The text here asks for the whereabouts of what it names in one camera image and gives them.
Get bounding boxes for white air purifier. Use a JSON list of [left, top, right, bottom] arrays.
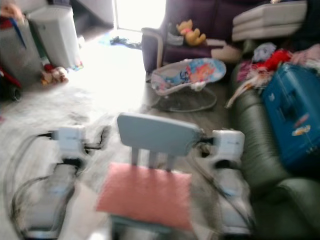
[[27, 5, 83, 71]]

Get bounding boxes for colourful baby bouncer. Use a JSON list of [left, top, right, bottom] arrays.
[[149, 58, 227, 113]]

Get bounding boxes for dark green sofa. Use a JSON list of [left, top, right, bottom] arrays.
[[229, 64, 320, 240]]

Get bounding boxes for blue hard suitcase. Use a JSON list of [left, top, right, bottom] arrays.
[[261, 62, 320, 174]]

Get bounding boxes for translucent storage box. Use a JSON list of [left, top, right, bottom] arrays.
[[0, 19, 44, 87]]

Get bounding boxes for purple armchair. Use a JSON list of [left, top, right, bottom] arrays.
[[140, 0, 276, 75]]

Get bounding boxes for beige folded cushion stack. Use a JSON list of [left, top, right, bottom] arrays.
[[231, 0, 309, 42]]

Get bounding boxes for pink fluffy pillow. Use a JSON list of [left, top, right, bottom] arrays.
[[96, 162, 193, 232]]

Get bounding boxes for small beige plush toy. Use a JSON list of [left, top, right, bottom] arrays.
[[40, 63, 70, 85]]

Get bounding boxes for grey child chair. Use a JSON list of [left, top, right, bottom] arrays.
[[110, 112, 203, 240]]

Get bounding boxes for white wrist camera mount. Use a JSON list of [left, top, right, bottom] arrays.
[[57, 125, 87, 160], [205, 129, 246, 169]]

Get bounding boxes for red clothing pile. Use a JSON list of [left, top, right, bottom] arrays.
[[254, 48, 294, 72]]

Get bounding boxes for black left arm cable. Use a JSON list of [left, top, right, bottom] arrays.
[[4, 132, 59, 237]]

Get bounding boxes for yellow bear plush toy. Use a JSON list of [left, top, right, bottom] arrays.
[[175, 19, 207, 47]]

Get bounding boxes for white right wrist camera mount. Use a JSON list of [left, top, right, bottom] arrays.
[[205, 129, 246, 169]]

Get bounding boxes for grey white shaggy rug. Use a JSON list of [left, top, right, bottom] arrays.
[[0, 84, 226, 240]]

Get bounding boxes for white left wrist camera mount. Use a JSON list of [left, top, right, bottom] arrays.
[[57, 125, 87, 160]]

